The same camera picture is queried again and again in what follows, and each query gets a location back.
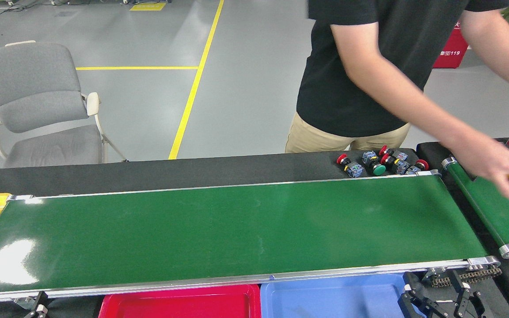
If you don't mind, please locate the red fire equipment box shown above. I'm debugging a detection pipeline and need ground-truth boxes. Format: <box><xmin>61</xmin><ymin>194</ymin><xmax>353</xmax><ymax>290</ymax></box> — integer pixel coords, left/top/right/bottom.
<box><xmin>433</xmin><ymin>21</ymin><xmax>470</xmax><ymax>69</ymax></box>

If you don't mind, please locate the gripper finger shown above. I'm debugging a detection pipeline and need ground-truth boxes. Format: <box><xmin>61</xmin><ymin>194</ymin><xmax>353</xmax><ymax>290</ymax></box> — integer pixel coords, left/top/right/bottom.
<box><xmin>397</xmin><ymin>272</ymin><xmax>444</xmax><ymax>318</ymax></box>
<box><xmin>24</xmin><ymin>291</ymin><xmax>49</xmax><ymax>318</ymax></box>
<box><xmin>450</xmin><ymin>269</ymin><xmax>488</xmax><ymax>318</ymax></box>

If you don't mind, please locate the grey office chair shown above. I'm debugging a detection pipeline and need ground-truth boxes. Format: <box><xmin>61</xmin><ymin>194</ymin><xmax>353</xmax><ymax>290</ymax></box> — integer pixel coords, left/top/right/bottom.
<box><xmin>0</xmin><ymin>41</ymin><xmax>128</xmax><ymax>169</ymax></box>

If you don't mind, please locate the long green conveyor belt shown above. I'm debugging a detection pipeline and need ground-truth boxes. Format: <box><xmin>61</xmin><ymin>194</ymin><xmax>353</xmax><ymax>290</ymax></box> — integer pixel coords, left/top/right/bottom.
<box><xmin>0</xmin><ymin>169</ymin><xmax>502</xmax><ymax>310</ymax></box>

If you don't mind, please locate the conveyor drive chain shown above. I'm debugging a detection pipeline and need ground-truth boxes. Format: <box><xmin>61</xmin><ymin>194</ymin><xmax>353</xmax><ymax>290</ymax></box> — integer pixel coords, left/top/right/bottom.
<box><xmin>430</xmin><ymin>266</ymin><xmax>503</xmax><ymax>288</ymax></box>

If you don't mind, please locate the red plastic tray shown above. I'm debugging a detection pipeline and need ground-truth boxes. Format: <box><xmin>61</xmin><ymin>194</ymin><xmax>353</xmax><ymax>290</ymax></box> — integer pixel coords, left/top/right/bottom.
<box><xmin>98</xmin><ymin>284</ymin><xmax>262</xmax><ymax>318</ymax></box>

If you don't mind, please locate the blue plastic tray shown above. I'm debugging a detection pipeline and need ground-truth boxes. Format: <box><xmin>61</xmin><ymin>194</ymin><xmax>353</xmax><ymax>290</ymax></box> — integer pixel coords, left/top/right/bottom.
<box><xmin>260</xmin><ymin>273</ymin><xmax>416</xmax><ymax>318</ymax></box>

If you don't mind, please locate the green mushroom push button switch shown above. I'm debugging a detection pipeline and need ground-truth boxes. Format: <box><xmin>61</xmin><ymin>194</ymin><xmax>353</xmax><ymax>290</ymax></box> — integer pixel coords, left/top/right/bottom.
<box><xmin>362</xmin><ymin>151</ymin><xmax>387</xmax><ymax>177</ymax></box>

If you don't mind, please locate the person's right hand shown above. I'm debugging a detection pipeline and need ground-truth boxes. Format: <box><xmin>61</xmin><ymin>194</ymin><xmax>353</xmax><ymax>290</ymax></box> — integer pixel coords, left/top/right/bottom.
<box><xmin>447</xmin><ymin>129</ymin><xmax>509</xmax><ymax>202</ymax></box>

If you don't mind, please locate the person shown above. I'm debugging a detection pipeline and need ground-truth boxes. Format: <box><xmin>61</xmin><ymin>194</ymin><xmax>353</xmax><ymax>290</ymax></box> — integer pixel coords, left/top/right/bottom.
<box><xmin>285</xmin><ymin>0</ymin><xmax>509</xmax><ymax>154</ymax></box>

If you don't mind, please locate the short green conveyor belt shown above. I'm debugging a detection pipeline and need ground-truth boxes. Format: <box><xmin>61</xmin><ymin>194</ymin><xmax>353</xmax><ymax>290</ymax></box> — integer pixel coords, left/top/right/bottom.
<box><xmin>441</xmin><ymin>156</ymin><xmax>509</xmax><ymax>260</ymax></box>

